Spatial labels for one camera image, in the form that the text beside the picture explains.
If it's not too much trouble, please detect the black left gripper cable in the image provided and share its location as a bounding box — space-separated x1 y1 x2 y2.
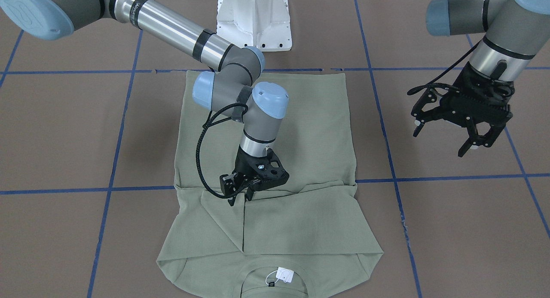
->
406 49 477 97

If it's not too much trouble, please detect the white central pedestal column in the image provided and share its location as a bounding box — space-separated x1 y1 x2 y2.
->
217 0 293 52

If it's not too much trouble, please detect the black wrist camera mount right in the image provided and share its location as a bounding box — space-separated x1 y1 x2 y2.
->
234 148 290 191

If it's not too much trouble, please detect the white shirt hang tag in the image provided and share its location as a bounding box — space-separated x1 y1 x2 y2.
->
275 267 295 283

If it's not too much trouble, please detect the olive green long-sleeve shirt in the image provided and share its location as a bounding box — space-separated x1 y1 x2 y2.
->
156 71 383 298

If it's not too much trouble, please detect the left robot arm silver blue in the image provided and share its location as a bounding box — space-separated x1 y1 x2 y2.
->
407 0 550 157

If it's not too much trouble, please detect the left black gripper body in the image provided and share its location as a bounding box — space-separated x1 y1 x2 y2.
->
434 63 514 127

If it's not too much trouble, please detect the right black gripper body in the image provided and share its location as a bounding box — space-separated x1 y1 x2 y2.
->
219 172 260 198

